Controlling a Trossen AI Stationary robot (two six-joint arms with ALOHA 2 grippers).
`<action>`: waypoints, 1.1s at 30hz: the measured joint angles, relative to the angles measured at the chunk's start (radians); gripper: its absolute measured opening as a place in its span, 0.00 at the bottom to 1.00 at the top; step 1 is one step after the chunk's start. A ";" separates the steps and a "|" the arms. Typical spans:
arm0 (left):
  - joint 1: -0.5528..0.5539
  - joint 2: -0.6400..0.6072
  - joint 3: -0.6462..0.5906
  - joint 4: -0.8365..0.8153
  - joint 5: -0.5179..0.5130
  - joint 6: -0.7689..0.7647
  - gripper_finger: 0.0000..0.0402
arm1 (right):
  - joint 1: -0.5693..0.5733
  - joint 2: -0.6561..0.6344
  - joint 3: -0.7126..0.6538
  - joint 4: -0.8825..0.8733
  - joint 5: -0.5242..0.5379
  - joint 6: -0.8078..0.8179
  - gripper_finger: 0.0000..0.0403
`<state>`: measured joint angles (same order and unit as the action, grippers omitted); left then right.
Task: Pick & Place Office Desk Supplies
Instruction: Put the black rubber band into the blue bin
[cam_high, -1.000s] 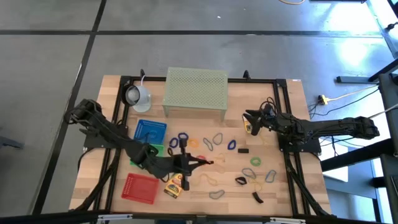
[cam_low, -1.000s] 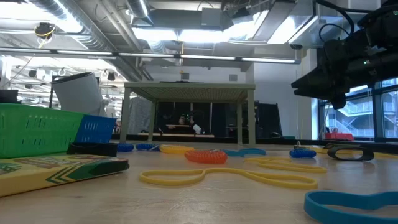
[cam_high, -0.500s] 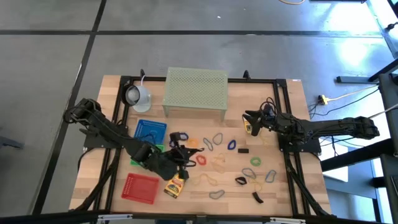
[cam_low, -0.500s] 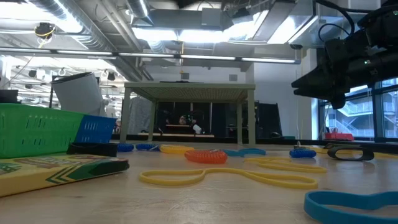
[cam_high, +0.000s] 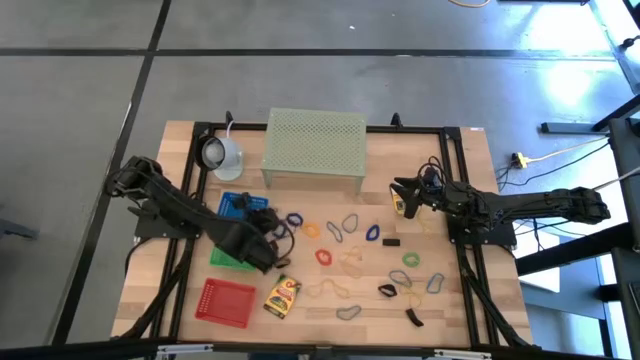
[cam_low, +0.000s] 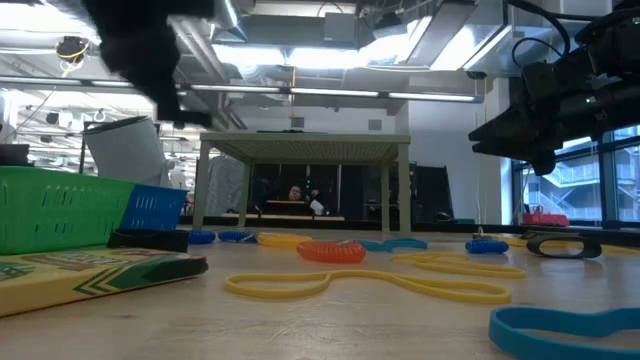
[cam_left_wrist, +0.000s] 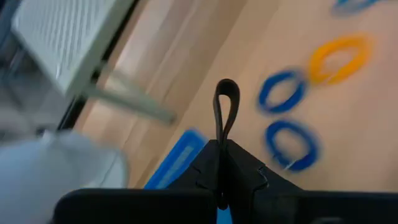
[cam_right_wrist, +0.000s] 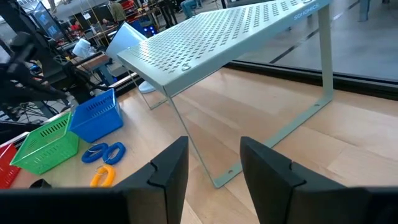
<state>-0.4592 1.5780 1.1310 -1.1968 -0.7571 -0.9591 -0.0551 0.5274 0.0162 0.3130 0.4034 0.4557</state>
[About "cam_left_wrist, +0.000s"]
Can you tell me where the orange coil keychain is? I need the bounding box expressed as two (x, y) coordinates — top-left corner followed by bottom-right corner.
(307, 33), (373, 86)

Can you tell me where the black rubber band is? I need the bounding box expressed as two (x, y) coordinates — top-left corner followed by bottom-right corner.
(213, 78), (241, 147)

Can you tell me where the green perforated metal shelf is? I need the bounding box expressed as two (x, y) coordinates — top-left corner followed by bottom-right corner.
(11, 0), (177, 125)

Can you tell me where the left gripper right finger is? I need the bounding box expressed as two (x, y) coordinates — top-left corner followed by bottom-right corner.
(228, 139), (398, 224)

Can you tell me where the blue plastic basket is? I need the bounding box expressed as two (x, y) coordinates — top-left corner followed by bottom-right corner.
(143, 129), (233, 224)

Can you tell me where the blue coil keychain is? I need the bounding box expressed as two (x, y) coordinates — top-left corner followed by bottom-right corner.
(263, 119), (321, 174)
(256, 67), (308, 115)

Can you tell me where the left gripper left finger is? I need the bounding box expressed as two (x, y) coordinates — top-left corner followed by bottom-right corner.
(53, 139), (223, 224)

